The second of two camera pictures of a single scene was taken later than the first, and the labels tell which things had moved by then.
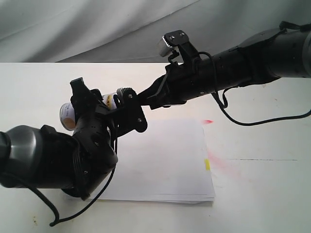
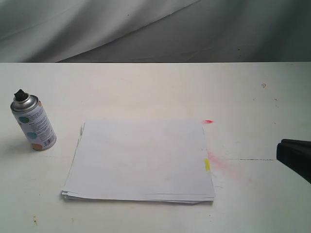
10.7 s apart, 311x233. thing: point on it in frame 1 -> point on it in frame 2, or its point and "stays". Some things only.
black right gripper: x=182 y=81 -> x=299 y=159
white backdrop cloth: x=130 y=31 stays
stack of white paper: x=167 y=161 stays
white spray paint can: x=67 y=115 -> x=31 y=114
